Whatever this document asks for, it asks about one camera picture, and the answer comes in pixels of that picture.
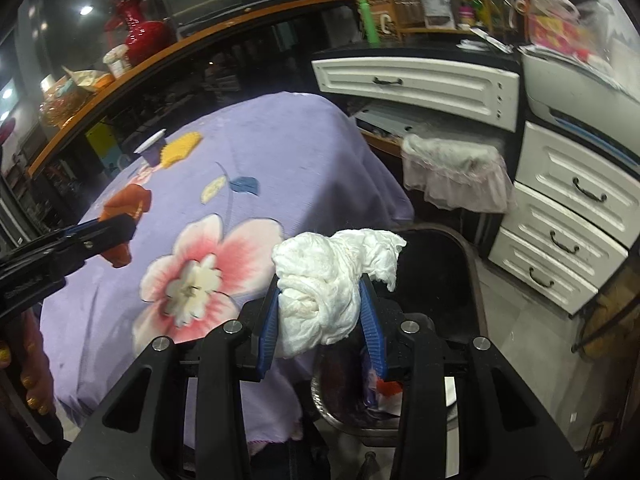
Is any white tissue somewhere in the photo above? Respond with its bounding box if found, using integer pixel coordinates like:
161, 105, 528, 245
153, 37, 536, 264
271, 228, 408, 359

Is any person's left hand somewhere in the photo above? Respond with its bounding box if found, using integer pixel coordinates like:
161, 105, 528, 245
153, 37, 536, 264
0, 305, 55, 417

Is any black trash bin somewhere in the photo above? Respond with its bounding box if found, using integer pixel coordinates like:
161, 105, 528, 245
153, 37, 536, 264
295, 227, 490, 448

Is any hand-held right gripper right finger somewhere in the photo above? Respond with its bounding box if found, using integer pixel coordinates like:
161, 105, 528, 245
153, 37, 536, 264
356, 274, 583, 480

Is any orange gold basket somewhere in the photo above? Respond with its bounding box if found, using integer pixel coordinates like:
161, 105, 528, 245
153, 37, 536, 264
39, 77, 87, 127

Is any white drawer cabinet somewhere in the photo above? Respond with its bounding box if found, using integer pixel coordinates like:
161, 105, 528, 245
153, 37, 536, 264
487, 120, 631, 317

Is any black wire stand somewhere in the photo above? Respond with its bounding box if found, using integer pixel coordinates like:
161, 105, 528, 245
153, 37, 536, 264
571, 280, 640, 362

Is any white printer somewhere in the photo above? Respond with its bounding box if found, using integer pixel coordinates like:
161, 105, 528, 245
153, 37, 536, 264
521, 50, 640, 173

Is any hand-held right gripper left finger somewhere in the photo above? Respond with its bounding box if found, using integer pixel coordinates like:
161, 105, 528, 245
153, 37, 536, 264
57, 282, 282, 480

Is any pink yellow printed box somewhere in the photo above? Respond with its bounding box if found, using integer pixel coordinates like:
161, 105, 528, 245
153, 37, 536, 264
527, 12, 597, 61

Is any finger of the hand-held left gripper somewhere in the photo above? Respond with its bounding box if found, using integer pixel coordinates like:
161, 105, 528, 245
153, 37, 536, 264
30, 220, 138, 286
50, 212, 133, 239

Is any yellowish packet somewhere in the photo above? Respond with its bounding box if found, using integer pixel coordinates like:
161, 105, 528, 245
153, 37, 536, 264
62, 66, 114, 94

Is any purple floral tablecloth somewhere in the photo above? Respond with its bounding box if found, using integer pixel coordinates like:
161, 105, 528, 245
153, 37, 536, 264
40, 91, 416, 456

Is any pink lace cloth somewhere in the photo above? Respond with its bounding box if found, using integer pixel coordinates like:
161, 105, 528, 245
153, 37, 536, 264
401, 134, 517, 214

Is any white wide drawer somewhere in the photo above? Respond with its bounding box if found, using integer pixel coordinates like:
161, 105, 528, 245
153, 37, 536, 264
311, 57, 521, 132

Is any purple paper cup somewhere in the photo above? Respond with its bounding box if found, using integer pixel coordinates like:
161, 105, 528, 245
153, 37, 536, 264
135, 129, 167, 167

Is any green bottle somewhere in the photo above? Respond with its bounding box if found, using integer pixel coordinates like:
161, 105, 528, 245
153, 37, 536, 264
359, 0, 381, 47

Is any round foil container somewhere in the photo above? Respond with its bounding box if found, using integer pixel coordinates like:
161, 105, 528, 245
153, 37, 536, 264
310, 345, 402, 432

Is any red vase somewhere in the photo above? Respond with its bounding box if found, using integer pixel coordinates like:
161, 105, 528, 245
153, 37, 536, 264
104, 0, 172, 68

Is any wooden counter ledge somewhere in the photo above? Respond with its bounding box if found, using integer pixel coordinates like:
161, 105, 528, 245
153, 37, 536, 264
27, 0, 358, 177

